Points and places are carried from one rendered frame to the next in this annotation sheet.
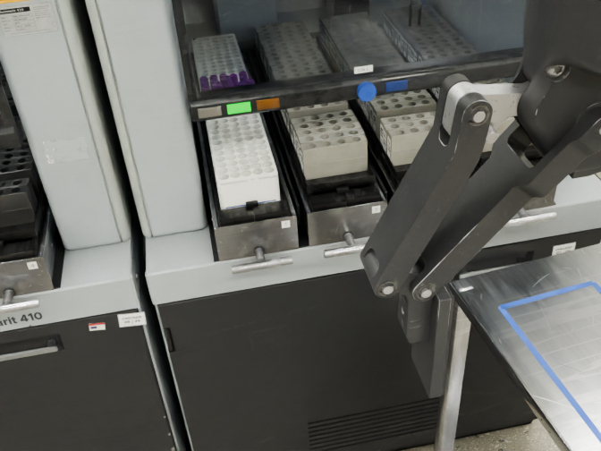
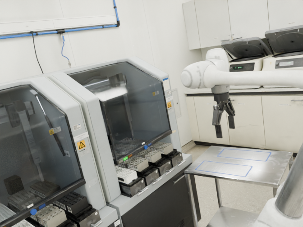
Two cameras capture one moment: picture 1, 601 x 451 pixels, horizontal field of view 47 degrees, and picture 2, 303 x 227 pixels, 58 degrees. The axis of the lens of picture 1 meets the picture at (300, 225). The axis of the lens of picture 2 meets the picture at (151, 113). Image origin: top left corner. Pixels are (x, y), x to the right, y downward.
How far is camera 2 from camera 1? 1.13 m
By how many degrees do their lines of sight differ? 40
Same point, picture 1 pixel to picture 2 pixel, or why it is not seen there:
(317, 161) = (140, 166)
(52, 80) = (89, 165)
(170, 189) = (113, 185)
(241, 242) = (135, 189)
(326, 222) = (149, 178)
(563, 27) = (220, 98)
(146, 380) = not seen: outside the picture
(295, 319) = (148, 209)
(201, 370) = not seen: outside the picture
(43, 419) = not seen: outside the picture
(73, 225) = (94, 204)
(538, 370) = (209, 172)
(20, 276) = (93, 218)
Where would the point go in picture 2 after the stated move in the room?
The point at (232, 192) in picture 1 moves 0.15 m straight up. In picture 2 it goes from (129, 179) to (124, 158)
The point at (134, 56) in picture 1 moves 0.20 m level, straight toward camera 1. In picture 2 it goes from (104, 153) to (126, 157)
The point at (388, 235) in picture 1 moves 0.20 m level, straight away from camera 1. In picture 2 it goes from (214, 120) to (189, 114)
